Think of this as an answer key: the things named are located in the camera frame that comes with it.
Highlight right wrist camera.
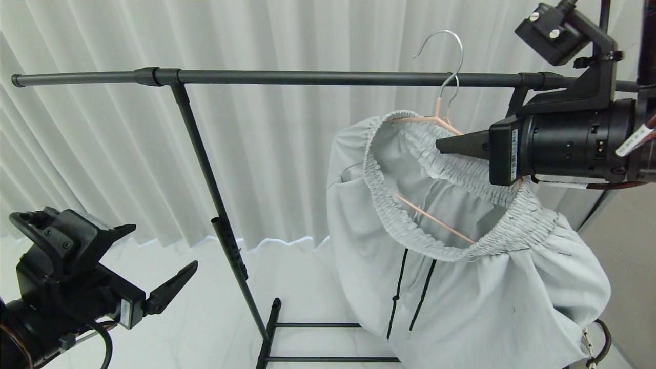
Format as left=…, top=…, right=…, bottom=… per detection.
left=512, top=3, right=619, bottom=116

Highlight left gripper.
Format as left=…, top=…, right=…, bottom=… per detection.
left=31, top=260, right=199, bottom=349

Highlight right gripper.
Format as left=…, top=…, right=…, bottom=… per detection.
left=488, top=100, right=639, bottom=185

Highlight black clothes rack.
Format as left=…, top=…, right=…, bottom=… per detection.
left=11, top=67, right=641, bottom=369

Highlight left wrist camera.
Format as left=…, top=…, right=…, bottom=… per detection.
left=9, top=207, right=136, bottom=308

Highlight pale grey shorts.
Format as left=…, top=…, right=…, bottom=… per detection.
left=326, top=109, right=611, bottom=369

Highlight white laundry basket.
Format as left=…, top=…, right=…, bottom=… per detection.
left=579, top=319, right=613, bottom=369

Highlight black cable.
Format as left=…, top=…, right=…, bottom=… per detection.
left=9, top=211, right=113, bottom=369
left=556, top=0, right=612, bottom=32

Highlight white curtain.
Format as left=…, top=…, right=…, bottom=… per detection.
left=0, top=0, right=641, bottom=252

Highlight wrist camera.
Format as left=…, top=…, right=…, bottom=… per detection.
left=512, top=3, right=619, bottom=116
left=9, top=207, right=136, bottom=308

